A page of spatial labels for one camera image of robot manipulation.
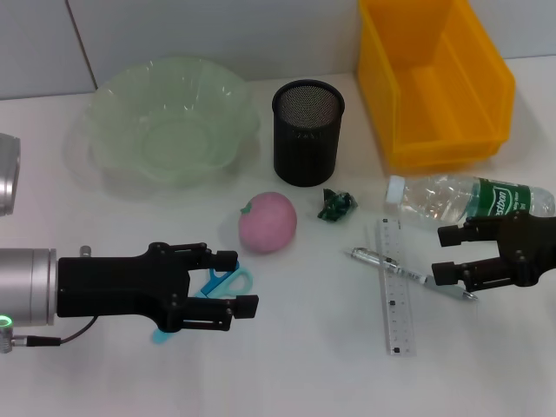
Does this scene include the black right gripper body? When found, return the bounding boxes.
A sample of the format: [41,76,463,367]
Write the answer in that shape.
[493,211,556,288]

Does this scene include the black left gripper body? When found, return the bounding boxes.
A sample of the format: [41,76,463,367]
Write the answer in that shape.
[56,242,193,330]

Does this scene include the clear green-label water bottle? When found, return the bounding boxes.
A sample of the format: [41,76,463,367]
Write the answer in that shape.
[384,173,556,227]

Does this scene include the pink peach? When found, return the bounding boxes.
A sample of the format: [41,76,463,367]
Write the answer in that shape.
[237,190,299,255]

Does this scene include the green plastic wrapper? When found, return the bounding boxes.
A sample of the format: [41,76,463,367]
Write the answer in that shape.
[315,187,360,223]

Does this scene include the blue teal scissors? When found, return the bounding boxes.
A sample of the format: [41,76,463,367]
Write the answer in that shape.
[151,267,255,346]

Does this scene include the transparent plastic ruler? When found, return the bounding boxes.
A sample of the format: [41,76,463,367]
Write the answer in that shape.
[375,218,417,357]

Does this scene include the clear grey ballpoint pen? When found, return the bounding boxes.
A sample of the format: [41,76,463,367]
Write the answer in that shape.
[346,247,479,302]

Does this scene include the black mesh pen holder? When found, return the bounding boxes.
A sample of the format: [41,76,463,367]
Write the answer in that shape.
[271,78,347,189]

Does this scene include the translucent green fruit plate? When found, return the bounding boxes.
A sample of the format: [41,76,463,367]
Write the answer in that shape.
[64,54,261,190]

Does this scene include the yellow plastic bin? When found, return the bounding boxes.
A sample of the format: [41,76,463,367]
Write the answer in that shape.
[357,0,517,171]

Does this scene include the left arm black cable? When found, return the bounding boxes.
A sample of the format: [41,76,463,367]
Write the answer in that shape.
[8,314,102,348]

